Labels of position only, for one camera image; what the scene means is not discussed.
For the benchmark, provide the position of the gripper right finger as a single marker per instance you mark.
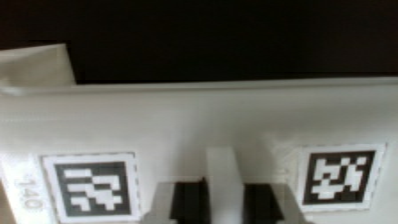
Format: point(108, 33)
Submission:
point(270, 206)

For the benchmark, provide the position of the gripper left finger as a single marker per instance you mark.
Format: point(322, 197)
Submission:
point(180, 205)

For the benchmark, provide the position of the white cabinet door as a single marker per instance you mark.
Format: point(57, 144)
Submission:
point(100, 140)

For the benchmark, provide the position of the white cabinet body box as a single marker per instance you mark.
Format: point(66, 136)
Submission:
point(34, 69)

